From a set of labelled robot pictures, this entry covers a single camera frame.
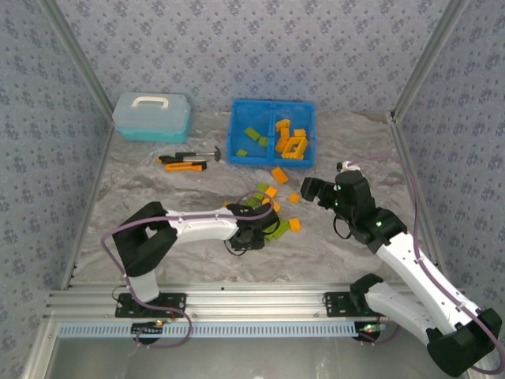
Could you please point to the yellow lego window frame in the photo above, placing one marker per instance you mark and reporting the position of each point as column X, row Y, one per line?
column 303, row 146

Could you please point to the green two-by-two lego brick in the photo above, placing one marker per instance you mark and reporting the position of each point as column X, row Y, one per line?
column 263, row 141
column 241, row 152

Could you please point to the green two-by-four lego brick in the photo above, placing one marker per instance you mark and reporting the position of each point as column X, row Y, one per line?
column 258, row 196
column 251, row 133
column 262, row 187
column 251, row 203
column 281, row 230

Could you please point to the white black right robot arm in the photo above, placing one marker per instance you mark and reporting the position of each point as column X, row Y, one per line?
column 414, row 276

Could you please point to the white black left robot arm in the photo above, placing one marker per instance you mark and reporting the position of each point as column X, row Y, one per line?
column 197, row 227

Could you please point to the yellow two-by-two lego plate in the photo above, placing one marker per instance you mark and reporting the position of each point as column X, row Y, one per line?
column 294, row 197

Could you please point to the yellow two-by-four lego brick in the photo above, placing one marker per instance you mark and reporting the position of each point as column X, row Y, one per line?
column 279, row 175

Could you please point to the yellow two-by-two lego brick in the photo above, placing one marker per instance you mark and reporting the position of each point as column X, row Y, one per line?
column 271, row 192

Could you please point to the orange utility knife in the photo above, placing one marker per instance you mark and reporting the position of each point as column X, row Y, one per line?
column 181, row 166

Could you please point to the black orange screwdriver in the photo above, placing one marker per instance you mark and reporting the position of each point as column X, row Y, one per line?
column 167, row 159

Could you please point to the small circuit board with LED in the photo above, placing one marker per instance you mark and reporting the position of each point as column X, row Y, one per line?
column 371, row 327
column 148, row 328

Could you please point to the teal storage box clear lid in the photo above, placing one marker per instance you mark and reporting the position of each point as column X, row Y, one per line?
column 154, row 118

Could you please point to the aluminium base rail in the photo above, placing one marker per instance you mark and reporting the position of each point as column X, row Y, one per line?
column 256, row 300

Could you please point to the aluminium side rail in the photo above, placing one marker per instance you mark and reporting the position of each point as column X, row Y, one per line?
column 398, row 138
column 91, row 205

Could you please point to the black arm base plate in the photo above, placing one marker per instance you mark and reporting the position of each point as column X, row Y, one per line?
column 173, row 302
column 335, row 304

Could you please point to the aluminium frame post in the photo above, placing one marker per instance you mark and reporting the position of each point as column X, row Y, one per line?
column 79, row 59
column 426, row 59

